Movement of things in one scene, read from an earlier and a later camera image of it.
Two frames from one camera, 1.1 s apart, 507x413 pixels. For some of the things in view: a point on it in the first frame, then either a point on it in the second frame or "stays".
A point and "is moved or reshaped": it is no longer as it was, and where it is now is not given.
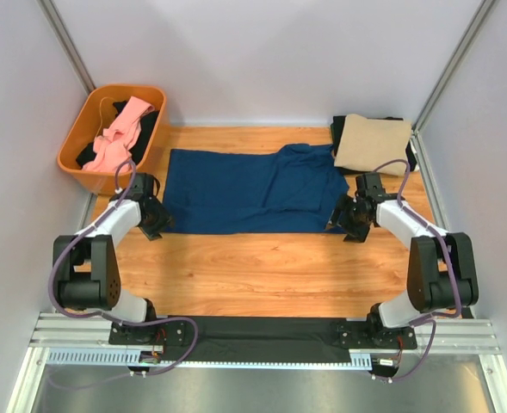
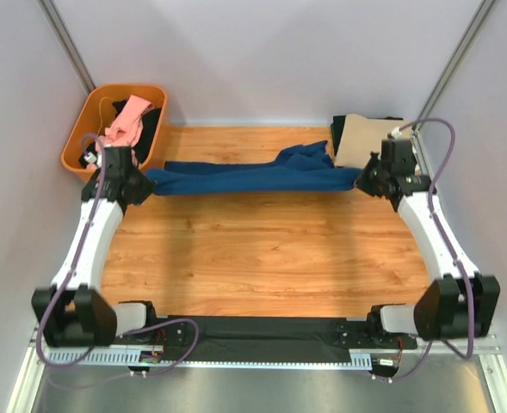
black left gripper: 164,220 -> 147,188
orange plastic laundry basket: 95,118 stays
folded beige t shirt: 366,144 stays
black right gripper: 353,234 -> 361,183
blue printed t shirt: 287,191 is moved or reshaped
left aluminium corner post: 65,42 stays
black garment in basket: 146,128 stays
